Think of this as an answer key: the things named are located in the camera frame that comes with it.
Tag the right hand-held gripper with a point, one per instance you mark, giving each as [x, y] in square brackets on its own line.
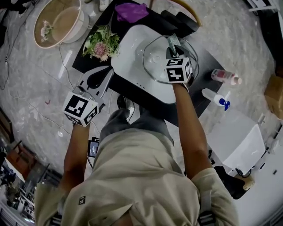
[177, 71]

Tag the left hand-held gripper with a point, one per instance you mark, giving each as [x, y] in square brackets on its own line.
[80, 107]

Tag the grey-green scrubbing sponge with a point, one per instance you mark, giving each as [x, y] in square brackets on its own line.
[173, 42]

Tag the glass pot lid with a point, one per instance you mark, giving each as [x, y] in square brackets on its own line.
[154, 59]

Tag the person's left forearm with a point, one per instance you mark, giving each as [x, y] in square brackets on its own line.
[76, 152]

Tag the person's right forearm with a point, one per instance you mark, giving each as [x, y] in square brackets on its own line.
[190, 132]

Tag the black low table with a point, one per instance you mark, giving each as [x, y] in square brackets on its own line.
[123, 88]

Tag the person's black shoe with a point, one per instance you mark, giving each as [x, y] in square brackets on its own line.
[122, 102]

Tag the artificial flower bouquet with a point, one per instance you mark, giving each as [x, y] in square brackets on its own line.
[102, 46]

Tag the white plastic basin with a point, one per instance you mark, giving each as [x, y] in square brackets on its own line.
[132, 66]

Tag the pink bottle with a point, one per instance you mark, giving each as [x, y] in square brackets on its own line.
[223, 76]

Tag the clear spray bottle blue trigger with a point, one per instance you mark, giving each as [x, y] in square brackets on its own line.
[213, 96]

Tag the person's grey trousers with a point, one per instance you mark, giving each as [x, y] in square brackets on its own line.
[137, 123]

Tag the purple cloth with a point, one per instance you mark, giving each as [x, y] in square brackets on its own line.
[130, 12]

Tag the round wooden rimmed basket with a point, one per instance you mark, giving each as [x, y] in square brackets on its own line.
[64, 22]

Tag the black device with screen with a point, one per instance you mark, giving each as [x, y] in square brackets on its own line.
[93, 148]

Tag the small pale flower sprig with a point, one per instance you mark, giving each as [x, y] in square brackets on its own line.
[46, 29]

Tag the cardboard box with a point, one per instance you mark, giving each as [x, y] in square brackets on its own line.
[275, 97]

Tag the person's beige shirt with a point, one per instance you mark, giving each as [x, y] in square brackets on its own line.
[137, 181]

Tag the white box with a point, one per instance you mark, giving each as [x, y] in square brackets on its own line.
[241, 143]

